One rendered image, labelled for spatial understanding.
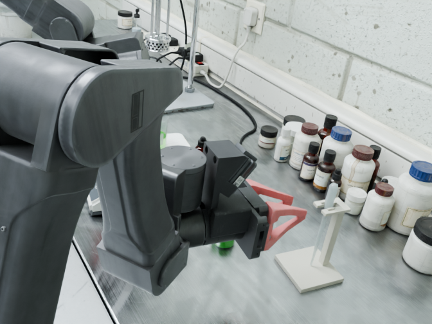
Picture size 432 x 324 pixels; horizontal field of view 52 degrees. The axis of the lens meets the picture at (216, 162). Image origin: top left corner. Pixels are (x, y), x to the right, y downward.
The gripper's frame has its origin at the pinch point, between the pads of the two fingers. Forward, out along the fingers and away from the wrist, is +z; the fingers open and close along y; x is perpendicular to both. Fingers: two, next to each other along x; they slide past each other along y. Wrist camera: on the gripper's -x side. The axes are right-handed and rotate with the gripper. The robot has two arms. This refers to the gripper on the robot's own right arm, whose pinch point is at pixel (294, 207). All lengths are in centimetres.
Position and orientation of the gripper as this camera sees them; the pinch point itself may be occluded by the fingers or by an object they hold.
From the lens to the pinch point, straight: 63.8
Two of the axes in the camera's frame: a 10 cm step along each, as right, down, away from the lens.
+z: 9.1, -0.9, 4.1
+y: -4.0, -4.8, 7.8
